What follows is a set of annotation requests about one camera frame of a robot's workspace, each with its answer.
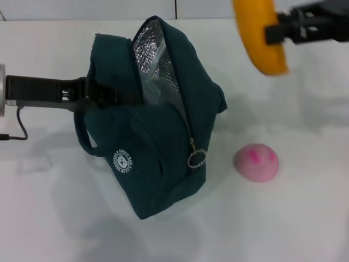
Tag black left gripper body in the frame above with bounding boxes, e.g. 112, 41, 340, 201
5, 75, 82, 104

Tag dark teal lunch bag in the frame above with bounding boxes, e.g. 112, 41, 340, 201
73, 15, 228, 221

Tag yellow banana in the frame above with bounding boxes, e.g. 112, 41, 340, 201
231, 0, 290, 76

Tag pink peach bun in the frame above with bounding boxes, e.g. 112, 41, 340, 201
233, 143, 280, 183

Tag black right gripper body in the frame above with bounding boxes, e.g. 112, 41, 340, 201
304, 0, 349, 44

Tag dark left arm cable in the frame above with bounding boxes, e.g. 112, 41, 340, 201
0, 108, 28, 141

